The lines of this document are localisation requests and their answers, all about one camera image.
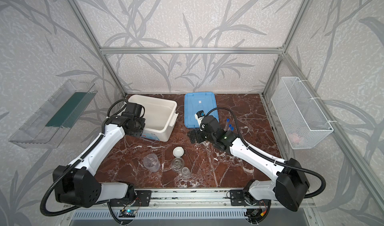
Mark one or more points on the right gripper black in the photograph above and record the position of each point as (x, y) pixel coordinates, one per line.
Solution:
(197, 135)

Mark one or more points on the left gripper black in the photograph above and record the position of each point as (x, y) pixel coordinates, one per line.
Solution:
(139, 129)

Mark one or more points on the white plastic storage bin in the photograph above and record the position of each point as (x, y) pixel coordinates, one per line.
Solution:
(160, 115)

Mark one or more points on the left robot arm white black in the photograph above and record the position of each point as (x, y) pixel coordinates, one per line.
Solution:
(75, 186)

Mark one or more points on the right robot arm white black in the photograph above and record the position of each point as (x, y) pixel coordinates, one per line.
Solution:
(288, 183)

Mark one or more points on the small white ceramic bowl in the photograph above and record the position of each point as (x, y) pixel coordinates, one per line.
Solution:
(178, 152)

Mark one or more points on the clear glass flask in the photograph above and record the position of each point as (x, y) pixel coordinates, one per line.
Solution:
(177, 164)

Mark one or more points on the blue plastic bin lid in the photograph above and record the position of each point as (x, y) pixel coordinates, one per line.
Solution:
(194, 102)

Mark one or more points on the small clear glass beaker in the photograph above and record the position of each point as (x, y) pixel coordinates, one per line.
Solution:
(186, 173)

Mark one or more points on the clear plastic measuring cup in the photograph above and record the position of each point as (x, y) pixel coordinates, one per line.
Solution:
(152, 163)

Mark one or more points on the green circuit board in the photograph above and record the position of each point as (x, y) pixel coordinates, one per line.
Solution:
(127, 213)

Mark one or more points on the pink object in basket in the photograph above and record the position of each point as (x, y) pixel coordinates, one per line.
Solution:
(295, 139)

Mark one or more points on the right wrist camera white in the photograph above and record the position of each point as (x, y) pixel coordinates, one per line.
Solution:
(199, 117)

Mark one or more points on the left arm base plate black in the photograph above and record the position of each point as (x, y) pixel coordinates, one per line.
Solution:
(141, 198)

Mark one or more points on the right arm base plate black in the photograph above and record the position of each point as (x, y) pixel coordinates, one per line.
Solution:
(239, 198)

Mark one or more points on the clear wall shelf green mat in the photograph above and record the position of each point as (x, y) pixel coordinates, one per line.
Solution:
(48, 127)

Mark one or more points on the right circuit board with wires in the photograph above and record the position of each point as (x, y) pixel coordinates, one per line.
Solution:
(255, 213)

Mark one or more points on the white wire mesh basket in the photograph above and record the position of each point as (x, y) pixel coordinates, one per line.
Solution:
(299, 112)

